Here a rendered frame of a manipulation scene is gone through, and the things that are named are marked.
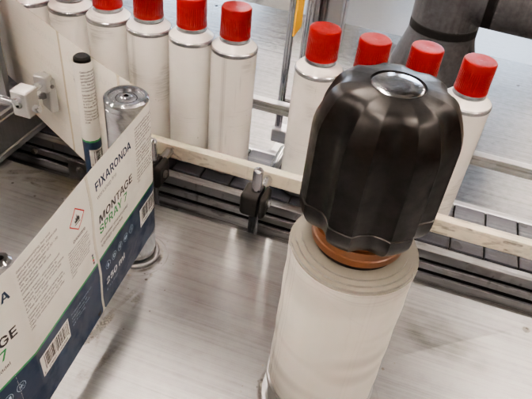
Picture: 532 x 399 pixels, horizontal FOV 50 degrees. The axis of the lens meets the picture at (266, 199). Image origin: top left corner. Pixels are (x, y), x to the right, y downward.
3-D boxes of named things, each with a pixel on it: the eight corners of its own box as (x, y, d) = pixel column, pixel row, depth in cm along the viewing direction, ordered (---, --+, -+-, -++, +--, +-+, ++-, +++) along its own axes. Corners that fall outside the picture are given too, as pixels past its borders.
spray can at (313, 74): (270, 185, 70) (290, 26, 57) (293, 166, 73) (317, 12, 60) (305, 203, 68) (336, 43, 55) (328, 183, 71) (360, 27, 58)
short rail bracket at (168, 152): (138, 222, 70) (133, 142, 62) (161, 192, 75) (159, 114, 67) (162, 229, 69) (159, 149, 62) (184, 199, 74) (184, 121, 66)
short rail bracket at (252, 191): (234, 252, 68) (241, 172, 60) (243, 236, 70) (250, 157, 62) (260, 260, 67) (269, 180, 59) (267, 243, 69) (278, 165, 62)
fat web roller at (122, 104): (106, 261, 58) (86, 100, 46) (128, 233, 61) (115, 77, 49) (146, 275, 57) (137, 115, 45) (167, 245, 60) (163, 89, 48)
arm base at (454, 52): (392, 87, 98) (405, 32, 92) (385, 48, 110) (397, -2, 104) (479, 96, 98) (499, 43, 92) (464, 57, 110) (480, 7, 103)
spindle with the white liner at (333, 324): (246, 423, 46) (291, 102, 27) (279, 339, 53) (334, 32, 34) (353, 463, 44) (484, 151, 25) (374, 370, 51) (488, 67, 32)
